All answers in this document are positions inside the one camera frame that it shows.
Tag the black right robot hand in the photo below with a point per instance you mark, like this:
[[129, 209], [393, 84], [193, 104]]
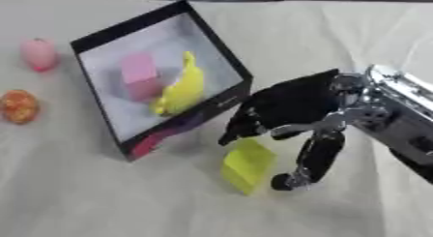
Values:
[[293, 102]]

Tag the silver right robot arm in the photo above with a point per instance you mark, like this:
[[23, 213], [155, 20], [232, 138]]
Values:
[[401, 112]]

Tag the black box with white inside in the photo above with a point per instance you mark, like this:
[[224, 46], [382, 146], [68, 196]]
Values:
[[163, 82]]

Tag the yellow-green block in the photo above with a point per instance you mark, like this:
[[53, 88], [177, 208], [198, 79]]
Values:
[[247, 166]]

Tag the yellow toy banana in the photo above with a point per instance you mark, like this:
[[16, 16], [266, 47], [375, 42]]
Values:
[[181, 89]]

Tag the pink block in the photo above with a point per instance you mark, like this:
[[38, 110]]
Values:
[[139, 75]]

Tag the pink toy peach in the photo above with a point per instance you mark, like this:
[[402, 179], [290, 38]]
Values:
[[39, 53]]

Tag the orange toy fruit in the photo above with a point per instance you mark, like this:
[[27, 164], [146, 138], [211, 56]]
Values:
[[18, 106]]

